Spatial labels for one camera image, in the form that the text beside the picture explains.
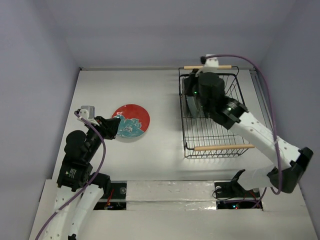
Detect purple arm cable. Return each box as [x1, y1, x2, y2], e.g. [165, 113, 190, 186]
[33, 111, 107, 240]
[199, 54, 282, 210]

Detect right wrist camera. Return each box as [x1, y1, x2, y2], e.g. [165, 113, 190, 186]
[198, 56, 220, 73]

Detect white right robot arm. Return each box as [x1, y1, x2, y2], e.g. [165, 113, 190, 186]
[181, 69, 314, 196]

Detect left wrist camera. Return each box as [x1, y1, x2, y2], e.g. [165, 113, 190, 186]
[75, 105, 98, 125]

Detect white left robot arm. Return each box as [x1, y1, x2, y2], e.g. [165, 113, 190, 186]
[42, 116, 121, 240]

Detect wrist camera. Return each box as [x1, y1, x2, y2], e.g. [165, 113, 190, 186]
[198, 56, 220, 73]
[75, 105, 98, 125]

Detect aluminium rail on table edge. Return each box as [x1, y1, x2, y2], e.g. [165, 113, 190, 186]
[249, 66, 290, 177]

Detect grey patterned plate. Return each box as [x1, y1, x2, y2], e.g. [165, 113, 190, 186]
[182, 78, 200, 119]

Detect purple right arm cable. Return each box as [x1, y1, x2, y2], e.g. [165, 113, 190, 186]
[199, 54, 282, 210]

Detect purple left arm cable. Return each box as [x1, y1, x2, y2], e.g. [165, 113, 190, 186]
[33, 111, 107, 240]

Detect red floral plate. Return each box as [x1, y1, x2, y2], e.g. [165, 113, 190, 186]
[111, 104, 151, 143]

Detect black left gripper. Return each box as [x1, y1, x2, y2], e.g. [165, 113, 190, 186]
[85, 114, 121, 160]

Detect black wire dish rack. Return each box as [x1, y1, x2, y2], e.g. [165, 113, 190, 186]
[178, 67, 254, 159]

